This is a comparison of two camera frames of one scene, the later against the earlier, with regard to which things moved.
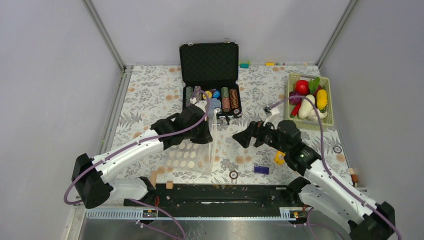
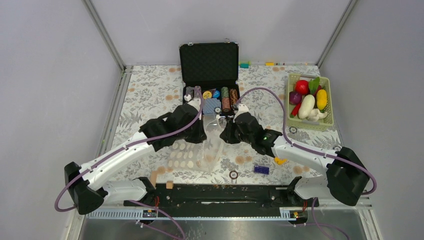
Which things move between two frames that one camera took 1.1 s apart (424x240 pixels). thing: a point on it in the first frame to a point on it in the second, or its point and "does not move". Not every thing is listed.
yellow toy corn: (321, 99) does not move
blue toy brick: (261, 169) does not move
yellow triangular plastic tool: (279, 158) does not move
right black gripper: (255, 130) to (227, 135)
